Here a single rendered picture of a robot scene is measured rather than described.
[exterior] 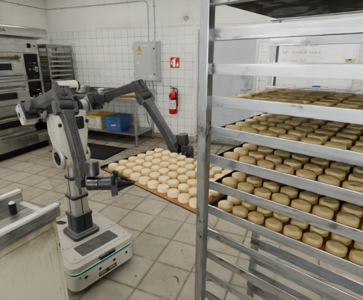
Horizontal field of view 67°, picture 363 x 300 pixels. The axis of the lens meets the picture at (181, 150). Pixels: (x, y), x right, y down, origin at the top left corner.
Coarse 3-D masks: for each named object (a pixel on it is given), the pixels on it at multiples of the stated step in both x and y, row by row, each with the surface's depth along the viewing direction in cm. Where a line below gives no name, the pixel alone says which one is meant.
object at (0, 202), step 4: (20, 188) 140; (8, 192) 137; (12, 192) 137; (16, 192) 137; (20, 192) 139; (0, 196) 132; (4, 196) 133; (8, 196) 134; (12, 196) 136; (16, 196) 138; (20, 196) 140; (0, 200) 131; (4, 200) 133; (8, 200) 135; (12, 200) 137; (16, 200) 138; (20, 200) 140; (0, 204) 131; (4, 204) 133; (0, 208) 132
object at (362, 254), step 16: (224, 208) 92; (240, 208) 90; (256, 208) 94; (272, 224) 82; (288, 224) 82; (304, 224) 82; (304, 240) 76; (320, 240) 74; (336, 240) 74; (352, 240) 77; (352, 256) 69
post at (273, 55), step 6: (270, 48) 108; (276, 48) 106; (270, 54) 108; (276, 54) 107; (270, 60) 109; (276, 60) 108; (270, 78) 110; (270, 84) 111; (252, 234) 134; (252, 246) 136; (252, 264) 139; (252, 294) 145
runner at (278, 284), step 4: (248, 268) 141; (252, 268) 139; (252, 272) 139; (256, 272) 138; (260, 272) 136; (260, 276) 137; (264, 276) 135; (268, 276) 134; (268, 280) 134; (272, 280) 133; (276, 280) 131; (276, 284) 132; (280, 284) 130; (280, 288) 130; (284, 288) 129; (288, 288) 128; (288, 292) 128; (292, 292) 127; (296, 292) 125; (300, 292) 124; (296, 296) 126; (300, 296) 125; (304, 296) 123; (308, 296) 122
